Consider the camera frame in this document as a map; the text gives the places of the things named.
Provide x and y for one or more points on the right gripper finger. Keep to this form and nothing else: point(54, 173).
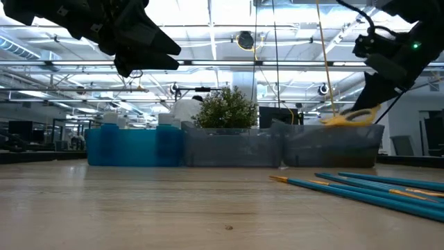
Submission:
point(374, 92)

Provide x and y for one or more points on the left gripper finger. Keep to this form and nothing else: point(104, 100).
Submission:
point(145, 38)
point(138, 64)

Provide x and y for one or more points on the yellow scissors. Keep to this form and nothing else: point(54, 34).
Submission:
point(333, 121)

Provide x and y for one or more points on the turquoise paint bottle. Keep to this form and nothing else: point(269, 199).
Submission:
point(166, 139)

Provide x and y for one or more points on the blue paint bottle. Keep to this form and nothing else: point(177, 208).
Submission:
point(110, 139)

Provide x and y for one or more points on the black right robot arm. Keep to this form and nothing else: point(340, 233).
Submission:
point(430, 34)

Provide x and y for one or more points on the person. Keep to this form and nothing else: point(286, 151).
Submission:
point(185, 109)

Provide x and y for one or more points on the grey translucent bin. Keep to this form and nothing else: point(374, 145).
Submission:
point(232, 149)
point(329, 146)

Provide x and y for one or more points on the blue plastic bin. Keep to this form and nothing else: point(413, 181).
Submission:
point(138, 147)

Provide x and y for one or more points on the artificial potted plant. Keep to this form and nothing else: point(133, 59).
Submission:
point(225, 107)

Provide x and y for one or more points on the black monitor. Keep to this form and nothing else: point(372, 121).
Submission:
point(277, 116)
point(21, 130)

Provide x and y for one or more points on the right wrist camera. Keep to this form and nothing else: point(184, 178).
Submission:
point(366, 47)

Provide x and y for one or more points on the horizontal ceiling rail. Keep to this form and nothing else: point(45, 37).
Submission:
point(243, 63)

